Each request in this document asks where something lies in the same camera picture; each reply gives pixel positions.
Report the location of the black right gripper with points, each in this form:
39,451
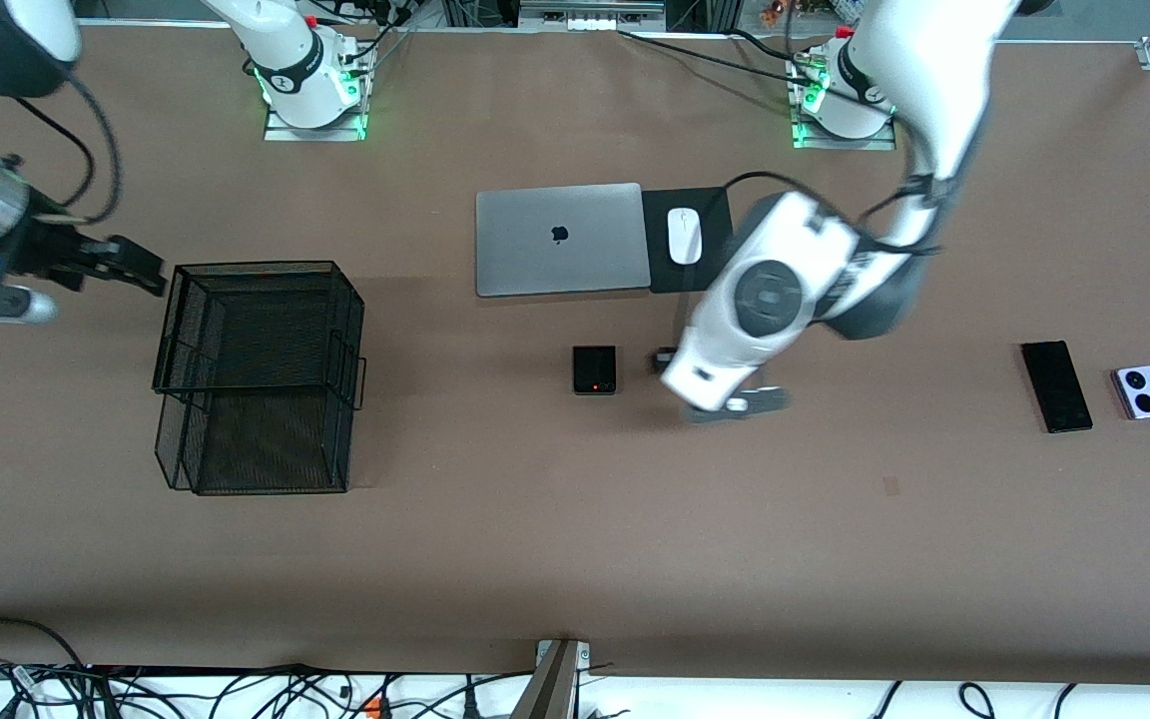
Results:
44,251

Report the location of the black flip phone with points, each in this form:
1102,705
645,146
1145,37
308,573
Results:
595,369

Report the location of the black slab smartphone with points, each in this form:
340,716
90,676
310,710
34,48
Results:
1056,387

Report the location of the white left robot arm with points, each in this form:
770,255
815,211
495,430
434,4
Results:
765,290

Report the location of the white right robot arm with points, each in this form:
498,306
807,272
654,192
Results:
300,75

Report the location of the white computer mouse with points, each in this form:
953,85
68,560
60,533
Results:
685,236

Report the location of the black mesh desk organizer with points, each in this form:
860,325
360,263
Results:
266,330

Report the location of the black mouse pad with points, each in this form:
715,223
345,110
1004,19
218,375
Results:
720,215

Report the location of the silver laptop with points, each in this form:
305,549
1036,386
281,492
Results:
535,250

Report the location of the aluminium profile beam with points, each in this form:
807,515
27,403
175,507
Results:
550,689

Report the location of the silver power strip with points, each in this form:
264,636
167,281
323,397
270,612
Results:
590,12

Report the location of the small orange figure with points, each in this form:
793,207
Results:
773,12

